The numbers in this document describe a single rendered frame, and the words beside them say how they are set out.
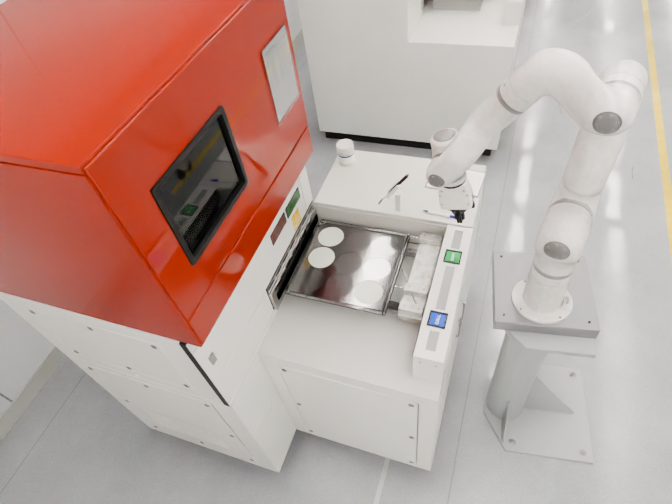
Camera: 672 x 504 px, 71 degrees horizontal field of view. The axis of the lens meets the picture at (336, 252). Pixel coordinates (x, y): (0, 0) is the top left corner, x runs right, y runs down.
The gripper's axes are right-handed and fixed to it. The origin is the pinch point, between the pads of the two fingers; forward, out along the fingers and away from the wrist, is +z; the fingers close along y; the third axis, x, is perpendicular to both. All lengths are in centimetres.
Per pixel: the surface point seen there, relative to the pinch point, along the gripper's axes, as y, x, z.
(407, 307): -15.3, -25.4, 17.9
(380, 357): -22, -41, 25
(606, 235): 50, 111, 125
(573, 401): 36, 1, 120
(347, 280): -38.4, -19.0, 13.9
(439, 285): -5.5, -17.7, 14.7
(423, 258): -15.8, -1.3, 20.6
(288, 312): -59, -33, 18
